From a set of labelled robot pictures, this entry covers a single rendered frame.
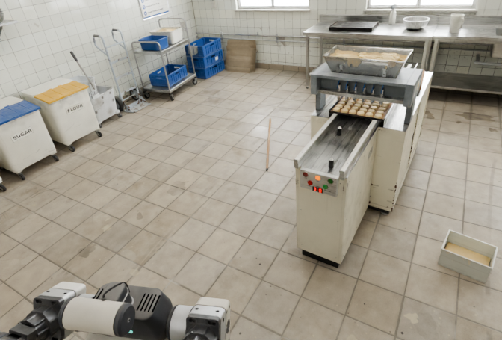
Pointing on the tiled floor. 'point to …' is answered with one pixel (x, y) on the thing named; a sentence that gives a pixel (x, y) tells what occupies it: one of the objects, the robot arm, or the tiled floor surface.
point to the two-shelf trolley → (164, 64)
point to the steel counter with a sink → (474, 36)
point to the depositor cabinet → (387, 146)
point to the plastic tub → (468, 255)
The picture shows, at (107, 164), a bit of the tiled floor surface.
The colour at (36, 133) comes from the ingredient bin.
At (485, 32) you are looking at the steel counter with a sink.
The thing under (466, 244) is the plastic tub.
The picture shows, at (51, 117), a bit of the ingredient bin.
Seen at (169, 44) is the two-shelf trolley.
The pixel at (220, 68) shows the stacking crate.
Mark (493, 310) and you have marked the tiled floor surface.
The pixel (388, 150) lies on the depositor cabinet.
